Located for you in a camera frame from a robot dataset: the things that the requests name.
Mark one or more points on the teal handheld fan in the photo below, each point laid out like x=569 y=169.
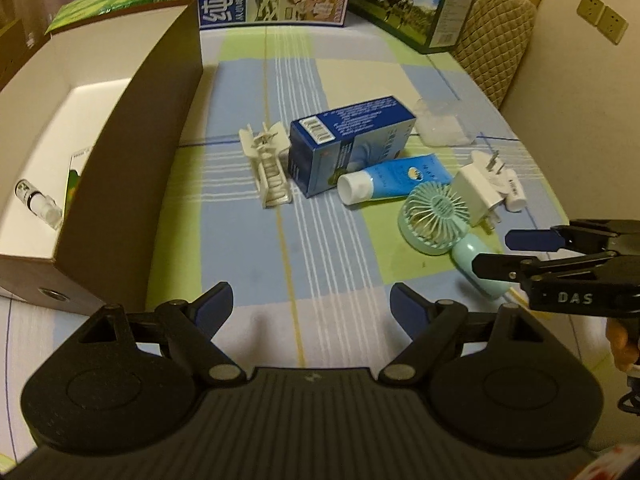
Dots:
x=435 y=215

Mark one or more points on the person's right hand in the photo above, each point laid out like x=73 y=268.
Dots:
x=620 y=342

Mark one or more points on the wall socket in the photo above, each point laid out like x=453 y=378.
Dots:
x=591 y=7
x=613 y=25

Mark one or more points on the brown cardboard box white inside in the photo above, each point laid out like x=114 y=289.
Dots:
x=135 y=185

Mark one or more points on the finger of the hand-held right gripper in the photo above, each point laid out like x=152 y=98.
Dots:
x=505 y=266
x=532 y=240

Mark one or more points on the white plastic clip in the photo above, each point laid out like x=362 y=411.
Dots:
x=267 y=170

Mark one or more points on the clear plastic container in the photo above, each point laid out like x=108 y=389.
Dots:
x=442 y=125

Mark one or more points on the red and white packet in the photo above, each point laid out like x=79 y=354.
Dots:
x=617 y=462

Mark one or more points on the small clear vial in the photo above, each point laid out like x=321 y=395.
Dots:
x=37 y=201

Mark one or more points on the dark green cow-print case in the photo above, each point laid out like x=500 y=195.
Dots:
x=415 y=5

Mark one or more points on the small white cylinder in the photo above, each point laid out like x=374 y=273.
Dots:
x=515 y=191

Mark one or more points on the plaid tablecloth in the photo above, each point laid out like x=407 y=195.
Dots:
x=325 y=260

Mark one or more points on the white and green packet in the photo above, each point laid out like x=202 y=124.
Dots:
x=75 y=175

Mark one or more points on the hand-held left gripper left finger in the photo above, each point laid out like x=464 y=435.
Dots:
x=212 y=306

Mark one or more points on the blue tube with white cap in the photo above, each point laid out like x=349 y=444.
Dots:
x=387 y=180

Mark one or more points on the quilted chair back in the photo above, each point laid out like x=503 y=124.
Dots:
x=495 y=35

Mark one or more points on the blue medicine box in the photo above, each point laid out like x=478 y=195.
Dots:
x=350 y=145

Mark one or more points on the white power adapter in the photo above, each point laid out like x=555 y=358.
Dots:
x=477 y=192

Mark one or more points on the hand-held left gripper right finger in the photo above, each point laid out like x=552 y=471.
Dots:
x=402 y=308

